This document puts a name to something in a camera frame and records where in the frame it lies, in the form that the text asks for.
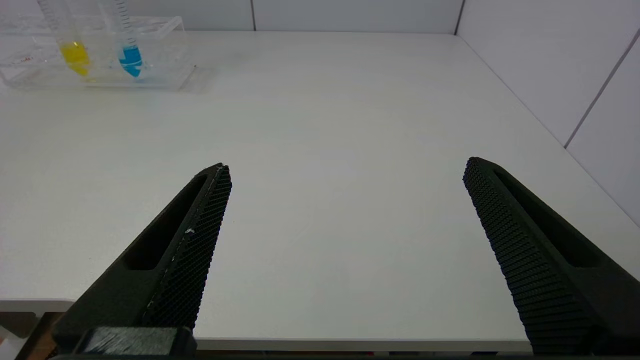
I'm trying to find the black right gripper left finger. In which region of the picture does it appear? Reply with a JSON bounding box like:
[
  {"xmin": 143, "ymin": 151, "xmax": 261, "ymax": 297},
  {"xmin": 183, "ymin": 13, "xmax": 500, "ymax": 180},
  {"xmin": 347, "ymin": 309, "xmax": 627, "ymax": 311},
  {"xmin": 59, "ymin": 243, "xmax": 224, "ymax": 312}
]
[{"xmin": 50, "ymin": 162, "xmax": 233, "ymax": 357}]

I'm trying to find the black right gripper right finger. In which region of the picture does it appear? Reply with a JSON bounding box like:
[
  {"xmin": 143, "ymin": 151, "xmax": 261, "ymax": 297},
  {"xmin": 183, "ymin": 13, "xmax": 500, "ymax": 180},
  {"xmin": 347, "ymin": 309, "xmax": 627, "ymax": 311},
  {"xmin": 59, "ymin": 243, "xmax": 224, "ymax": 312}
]
[{"xmin": 462, "ymin": 156, "xmax": 640, "ymax": 357}]

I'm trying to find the test tube with blue pigment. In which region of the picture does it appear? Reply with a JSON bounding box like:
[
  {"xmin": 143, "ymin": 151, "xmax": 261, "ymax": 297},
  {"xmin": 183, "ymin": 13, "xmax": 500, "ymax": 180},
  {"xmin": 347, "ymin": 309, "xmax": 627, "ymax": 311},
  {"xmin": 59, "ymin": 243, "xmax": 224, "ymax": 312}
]
[{"xmin": 99, "ymin": 0, "xmax": 145, "ymax": 80}]

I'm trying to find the clear acrylic test tube rack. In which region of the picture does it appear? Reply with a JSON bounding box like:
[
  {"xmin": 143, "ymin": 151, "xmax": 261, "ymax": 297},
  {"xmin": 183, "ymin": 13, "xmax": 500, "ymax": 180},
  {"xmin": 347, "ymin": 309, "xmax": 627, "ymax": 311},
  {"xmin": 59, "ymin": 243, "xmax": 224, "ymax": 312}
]
[{"xmin": 0, "ymin": 14, "xmax": 196, "ymax": 91}]

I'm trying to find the test tube with yellow pigment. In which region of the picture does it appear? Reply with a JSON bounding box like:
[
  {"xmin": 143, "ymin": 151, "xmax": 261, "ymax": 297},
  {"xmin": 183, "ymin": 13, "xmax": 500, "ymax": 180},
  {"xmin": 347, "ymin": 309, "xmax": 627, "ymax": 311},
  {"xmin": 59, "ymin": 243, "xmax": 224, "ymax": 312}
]
[{"xmin": 37, "ymin": 0, "xmax": 92, "ymax": 79}]

